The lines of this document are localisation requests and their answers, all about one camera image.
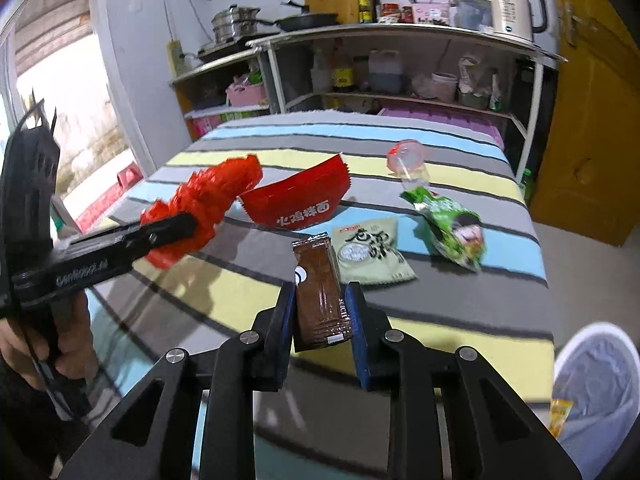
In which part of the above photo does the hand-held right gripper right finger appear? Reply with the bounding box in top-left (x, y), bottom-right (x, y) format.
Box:
top-left (345, 281), bottom-right (583, 480)

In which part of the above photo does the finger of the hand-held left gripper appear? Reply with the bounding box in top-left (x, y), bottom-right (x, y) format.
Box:
top-left (69, 211), bottom-right (199, 262)

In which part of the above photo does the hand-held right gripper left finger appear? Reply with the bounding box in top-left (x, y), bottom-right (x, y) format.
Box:
top-left (59, 282), bottom-right (298, 480)

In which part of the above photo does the brown sachet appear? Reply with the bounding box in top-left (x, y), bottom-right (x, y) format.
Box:
top-left (291, 232), bottom-right (353, 353)

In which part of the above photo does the red plastic bag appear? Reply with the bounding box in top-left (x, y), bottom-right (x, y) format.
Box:
top-left (139, 156), bottom-right (264, 268)

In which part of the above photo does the orange-yellow snack bag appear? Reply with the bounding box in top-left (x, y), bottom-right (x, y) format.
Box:
top-left (549, 397), bottom-right (574, 437)

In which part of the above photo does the white trash bin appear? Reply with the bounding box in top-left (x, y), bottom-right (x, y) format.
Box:
top-left (550, 321), bottom-right (640, 461)

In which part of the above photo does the person's left forearm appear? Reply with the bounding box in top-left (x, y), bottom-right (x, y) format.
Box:
top-left (0, 360), bottom-right (98, 480)

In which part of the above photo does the person's left hand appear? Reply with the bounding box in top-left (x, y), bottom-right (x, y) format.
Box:
top-left (0, 291), bottom-right (101, 393)

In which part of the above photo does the beige snack packet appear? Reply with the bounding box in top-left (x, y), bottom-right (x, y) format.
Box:
top-left (332, 217), bottom-right (418, 286)

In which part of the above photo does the striped blanket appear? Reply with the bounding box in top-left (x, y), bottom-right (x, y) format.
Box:
top-left (47, 110), bottom-right (557, 480)

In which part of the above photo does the printed cardboard carton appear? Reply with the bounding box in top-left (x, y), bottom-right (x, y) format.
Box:
top-left (192, 109), bottom-right (237, 137)

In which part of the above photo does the red noodle packet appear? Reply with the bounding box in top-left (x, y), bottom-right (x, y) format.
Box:
top-left (239, 154), bottom-right (352, 231)

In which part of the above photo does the green snack packet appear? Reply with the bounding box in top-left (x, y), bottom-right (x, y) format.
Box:
top-left (400, 186), bottom-right (488, 273)

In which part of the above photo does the pink plastic basket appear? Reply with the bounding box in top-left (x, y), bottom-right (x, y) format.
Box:
top-left (226, 82), bottom-right (266, 108)

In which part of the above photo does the yellow power strip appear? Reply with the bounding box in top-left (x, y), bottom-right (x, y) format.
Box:
top-left (167, 40), bottom-right (185, 79)

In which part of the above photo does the low wooden shelf unit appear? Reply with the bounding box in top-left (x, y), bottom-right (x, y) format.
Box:
top-left (170, 50), bottom-right (273, 143)

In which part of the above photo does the clear plastic cup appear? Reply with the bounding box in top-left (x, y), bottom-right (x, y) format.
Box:
top-left (387, 139), bottom-right (432, 186)

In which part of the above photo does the induction cooker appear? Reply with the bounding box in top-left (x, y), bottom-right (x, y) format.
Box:
top-left (196, 35), bottom-right (281, 59)

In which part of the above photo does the steel steamer pot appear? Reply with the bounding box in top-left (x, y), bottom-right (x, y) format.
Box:
top-left (211, 4), bottom-right (262, 44)

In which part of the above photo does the soy sauce bottle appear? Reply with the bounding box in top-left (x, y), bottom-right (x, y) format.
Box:
top-left (331, 45), bottom-right (352, 94)

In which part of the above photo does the black frying pan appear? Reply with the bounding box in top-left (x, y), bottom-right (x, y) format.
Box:
top-left (250, 1), bottom-right (340, 32)

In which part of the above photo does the white plastic tub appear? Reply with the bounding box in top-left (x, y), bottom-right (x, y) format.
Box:
top-left (431, 72), bottom-right (459, 103)

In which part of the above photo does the plastic oil jug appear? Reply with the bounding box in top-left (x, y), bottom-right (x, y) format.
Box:
top-left (367, 50), bottom-right (404, 94)

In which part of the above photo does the white plastic bag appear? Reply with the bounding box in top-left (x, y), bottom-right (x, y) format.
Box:
top-left (457, 56), bottom-right (494, 109)

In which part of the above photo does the yellow wooden door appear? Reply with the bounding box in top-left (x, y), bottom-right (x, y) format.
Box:
top-left (529, 0), bottom-right (640, 247)

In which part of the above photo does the pink utensil holder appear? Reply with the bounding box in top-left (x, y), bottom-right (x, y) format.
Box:
top-left (411, 2), bottom-right (451, 26)

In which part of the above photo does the clear storage box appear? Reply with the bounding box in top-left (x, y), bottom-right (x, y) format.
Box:
top-left (452, 0), bottom-right (493, 31)

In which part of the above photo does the white electric kettle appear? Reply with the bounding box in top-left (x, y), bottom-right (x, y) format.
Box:
top-left (487, 0), bottom-right (548, 43)

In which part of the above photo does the white frame shelf unit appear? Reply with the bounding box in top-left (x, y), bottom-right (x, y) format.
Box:
top-left (247, 22), bottom-right (569, 181)

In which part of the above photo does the metal door handle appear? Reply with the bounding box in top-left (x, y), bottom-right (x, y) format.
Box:
top-left (562, 2), bottom-right (581, 49)

